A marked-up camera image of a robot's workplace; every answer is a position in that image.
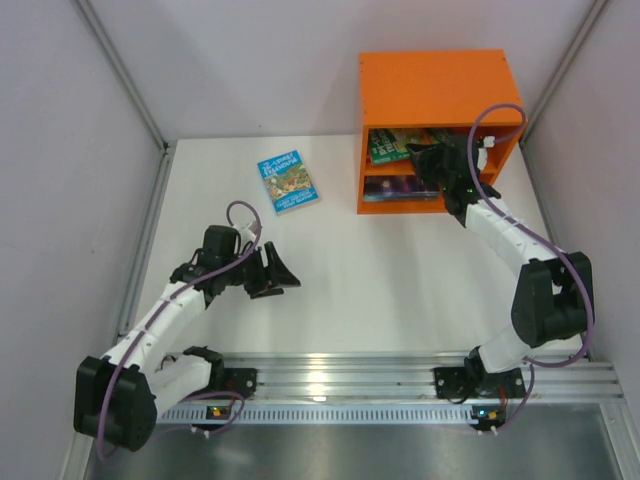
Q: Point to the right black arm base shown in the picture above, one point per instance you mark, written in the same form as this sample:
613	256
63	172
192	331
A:
465	382

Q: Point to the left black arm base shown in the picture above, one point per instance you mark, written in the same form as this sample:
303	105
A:
207	373

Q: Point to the orange wooden shelf cabinet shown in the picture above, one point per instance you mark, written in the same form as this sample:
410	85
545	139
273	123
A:
429	89

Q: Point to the teal ocean cover book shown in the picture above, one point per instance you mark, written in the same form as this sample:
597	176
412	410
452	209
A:
420	196

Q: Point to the aluminium mounting rail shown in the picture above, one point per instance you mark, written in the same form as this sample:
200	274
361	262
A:
409	377

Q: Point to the dark purple galaxy book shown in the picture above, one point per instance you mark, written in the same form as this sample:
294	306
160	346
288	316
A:
396	185

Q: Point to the green treehouse book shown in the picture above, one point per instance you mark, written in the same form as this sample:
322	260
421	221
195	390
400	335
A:
388	145

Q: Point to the slotted grey cable duct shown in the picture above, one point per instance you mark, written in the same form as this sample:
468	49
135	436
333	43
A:
325	414

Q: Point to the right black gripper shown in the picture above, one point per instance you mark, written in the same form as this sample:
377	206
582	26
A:
445	163

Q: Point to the light blue treehouse book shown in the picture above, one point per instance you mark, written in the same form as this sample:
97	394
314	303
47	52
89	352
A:
288	182

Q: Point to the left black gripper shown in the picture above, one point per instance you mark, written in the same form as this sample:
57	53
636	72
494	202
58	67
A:
258	275

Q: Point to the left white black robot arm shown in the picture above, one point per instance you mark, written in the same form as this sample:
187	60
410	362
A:
120	395

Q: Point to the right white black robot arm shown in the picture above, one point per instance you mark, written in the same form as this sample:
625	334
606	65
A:
553	296

